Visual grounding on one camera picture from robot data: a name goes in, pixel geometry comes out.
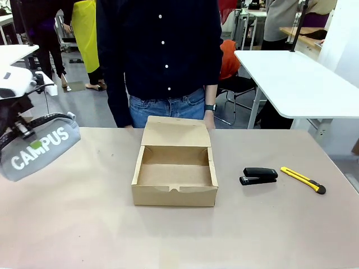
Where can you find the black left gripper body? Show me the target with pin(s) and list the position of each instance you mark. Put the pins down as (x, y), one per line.
(11, 112)

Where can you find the small white table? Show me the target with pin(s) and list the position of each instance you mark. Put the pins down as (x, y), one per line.
(16, 53)

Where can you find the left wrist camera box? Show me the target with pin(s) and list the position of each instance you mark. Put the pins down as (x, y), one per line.
(49, 89)

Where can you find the dark wristwatch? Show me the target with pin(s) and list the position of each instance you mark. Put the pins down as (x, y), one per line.
(210, 107)

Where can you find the yellow utility knife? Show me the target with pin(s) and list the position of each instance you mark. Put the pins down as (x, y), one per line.
(301, 178)

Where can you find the black pole stand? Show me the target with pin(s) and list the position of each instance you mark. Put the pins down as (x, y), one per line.
(298, 25)
(26, 25)

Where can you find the person in grey sweater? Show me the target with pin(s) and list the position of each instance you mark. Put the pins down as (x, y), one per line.
(277, 22)

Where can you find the person in yellow apron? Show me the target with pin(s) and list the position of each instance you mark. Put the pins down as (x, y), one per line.
(85, 33)

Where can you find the flat board on floor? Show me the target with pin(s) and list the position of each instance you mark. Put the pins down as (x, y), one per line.
(73, 86)

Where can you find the person in dark shirt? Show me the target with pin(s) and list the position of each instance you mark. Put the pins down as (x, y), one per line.
(160, 56)

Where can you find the red cloth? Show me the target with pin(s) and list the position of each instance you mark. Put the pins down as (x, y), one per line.
(227, 11)

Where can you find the green-tipped left gripper finger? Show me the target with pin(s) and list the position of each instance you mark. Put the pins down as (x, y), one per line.
(36, 145)
(7, 141)

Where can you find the large white table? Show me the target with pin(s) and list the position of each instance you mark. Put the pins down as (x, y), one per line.
(294, 81)

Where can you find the person's bare left forearm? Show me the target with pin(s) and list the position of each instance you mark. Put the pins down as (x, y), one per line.
(211, 93)

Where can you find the grey CAMPUS pencil case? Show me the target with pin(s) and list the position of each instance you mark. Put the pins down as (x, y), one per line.
(56, 145)

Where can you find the black office chair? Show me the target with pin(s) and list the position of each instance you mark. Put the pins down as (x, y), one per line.
(238, 84)

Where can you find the brown cardboard box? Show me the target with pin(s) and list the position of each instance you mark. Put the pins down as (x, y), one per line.
(174, 196)

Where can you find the person in dark clothes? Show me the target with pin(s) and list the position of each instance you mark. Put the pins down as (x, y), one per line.
(47, 33)

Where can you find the person's left hand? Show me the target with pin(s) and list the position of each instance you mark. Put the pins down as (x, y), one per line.
(209, 119)

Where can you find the black power strip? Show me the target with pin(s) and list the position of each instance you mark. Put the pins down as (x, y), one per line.
(76, 60)

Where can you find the wooden workbench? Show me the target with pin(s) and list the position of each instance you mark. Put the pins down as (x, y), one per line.
(305, 35)

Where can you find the orange jacket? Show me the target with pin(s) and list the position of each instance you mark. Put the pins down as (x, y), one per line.
(230, 59)

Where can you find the person's sleeved right forearm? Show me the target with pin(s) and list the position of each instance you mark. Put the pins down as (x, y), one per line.
(119, 106)

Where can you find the black stapler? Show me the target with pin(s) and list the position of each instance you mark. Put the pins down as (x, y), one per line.
(259, 172)

